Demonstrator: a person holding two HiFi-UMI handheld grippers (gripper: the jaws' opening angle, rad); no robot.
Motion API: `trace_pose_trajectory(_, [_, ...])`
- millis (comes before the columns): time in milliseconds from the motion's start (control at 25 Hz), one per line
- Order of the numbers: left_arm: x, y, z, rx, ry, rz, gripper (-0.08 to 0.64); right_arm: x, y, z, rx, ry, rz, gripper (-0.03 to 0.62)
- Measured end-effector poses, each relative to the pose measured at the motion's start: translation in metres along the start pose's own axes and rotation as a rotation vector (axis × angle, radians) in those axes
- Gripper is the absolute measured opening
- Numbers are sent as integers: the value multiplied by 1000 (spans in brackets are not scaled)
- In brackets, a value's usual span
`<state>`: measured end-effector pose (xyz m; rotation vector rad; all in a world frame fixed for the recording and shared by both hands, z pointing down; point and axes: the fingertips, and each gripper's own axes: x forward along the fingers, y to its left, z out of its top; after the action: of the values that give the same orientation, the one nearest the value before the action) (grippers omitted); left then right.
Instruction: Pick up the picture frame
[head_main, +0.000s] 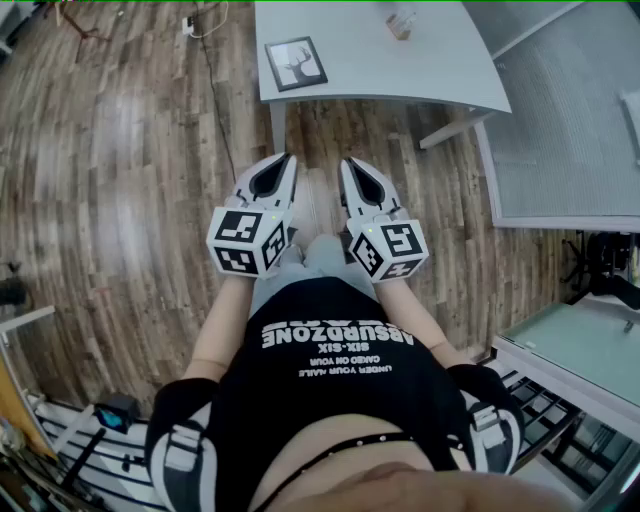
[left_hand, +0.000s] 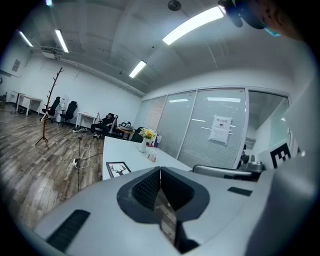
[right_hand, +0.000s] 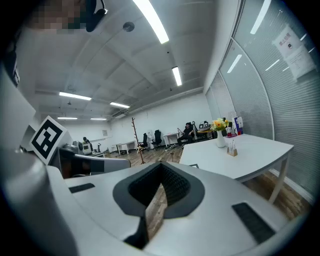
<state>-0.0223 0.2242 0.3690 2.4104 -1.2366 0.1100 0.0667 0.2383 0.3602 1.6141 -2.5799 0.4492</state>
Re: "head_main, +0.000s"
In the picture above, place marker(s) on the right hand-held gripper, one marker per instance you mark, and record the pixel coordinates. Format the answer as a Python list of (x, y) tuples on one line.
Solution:
[(400, 245)]

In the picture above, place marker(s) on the black device with blue screen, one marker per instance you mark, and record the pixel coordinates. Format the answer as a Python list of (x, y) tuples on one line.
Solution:
[(117, 412)]

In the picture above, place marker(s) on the white power strip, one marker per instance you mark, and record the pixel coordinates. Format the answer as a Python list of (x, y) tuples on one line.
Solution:
[(188, 25)]

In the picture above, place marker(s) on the white black equipment rack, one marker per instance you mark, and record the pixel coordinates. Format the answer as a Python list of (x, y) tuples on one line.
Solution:
[(90, 460)]

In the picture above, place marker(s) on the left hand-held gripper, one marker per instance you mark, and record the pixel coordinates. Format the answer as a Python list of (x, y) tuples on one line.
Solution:
[(235, 235)]

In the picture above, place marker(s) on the black metal rack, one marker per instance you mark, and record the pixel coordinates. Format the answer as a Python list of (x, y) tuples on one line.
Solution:
[(540, 415)]

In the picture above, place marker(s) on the small clear brown packet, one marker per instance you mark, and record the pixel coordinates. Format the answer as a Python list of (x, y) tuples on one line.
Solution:
[(400, 24)]

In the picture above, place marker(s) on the person's chin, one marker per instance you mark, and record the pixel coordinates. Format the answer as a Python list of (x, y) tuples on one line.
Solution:
[(415, 487)]

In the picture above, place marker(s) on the frosted glass partition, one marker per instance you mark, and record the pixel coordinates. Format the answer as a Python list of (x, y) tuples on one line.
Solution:
[(565, 140)]

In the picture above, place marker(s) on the person's left forearm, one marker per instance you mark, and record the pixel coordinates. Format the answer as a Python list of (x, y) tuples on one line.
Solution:
[(225, 330)]

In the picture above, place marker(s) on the person's black printed t-shirt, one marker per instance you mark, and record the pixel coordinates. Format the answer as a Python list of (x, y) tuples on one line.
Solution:
[(330, 395)]

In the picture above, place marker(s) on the white metal frame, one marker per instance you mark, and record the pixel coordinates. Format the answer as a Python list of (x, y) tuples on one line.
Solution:
[(25, 320)]

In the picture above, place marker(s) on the dark bulky floor object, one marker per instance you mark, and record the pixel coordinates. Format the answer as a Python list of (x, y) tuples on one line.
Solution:
[(11, 290)]

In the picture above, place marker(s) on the person's grey jeans legs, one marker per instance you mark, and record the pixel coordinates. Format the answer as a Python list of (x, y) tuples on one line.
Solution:
[(320, 260)]

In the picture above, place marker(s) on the person's right forearm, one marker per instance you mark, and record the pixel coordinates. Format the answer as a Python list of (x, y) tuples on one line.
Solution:
[(410, 320)]

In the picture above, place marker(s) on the black framed picture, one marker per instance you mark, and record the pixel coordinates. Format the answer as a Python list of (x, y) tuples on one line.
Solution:
[(296, 63)]

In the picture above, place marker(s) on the wooden floor stand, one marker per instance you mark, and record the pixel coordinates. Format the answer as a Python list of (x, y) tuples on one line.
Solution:
[(82, 30)]

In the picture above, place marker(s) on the black office chair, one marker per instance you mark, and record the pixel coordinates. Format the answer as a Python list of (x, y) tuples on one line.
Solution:
[(600, 265)]

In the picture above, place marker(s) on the green glass table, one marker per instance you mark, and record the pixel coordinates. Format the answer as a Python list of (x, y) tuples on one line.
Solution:
[(585, 350)]

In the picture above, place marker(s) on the wooden board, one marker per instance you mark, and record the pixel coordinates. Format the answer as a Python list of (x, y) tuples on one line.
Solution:
[(17, 410)]

